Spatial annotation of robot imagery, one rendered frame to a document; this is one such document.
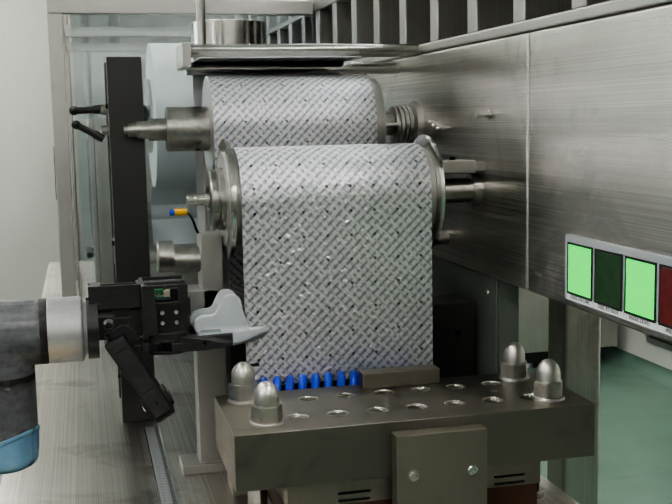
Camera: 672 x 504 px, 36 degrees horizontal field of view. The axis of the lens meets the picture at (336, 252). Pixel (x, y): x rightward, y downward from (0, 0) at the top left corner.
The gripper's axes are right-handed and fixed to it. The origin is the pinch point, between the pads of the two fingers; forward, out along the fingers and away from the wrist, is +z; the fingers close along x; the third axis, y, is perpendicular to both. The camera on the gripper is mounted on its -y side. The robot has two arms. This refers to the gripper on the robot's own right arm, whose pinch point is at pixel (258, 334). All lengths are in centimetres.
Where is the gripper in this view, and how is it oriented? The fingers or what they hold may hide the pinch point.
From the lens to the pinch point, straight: 125.2
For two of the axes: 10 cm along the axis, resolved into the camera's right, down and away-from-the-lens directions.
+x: -2.4, -1.2, 9.6
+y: -0.2, -9.9, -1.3
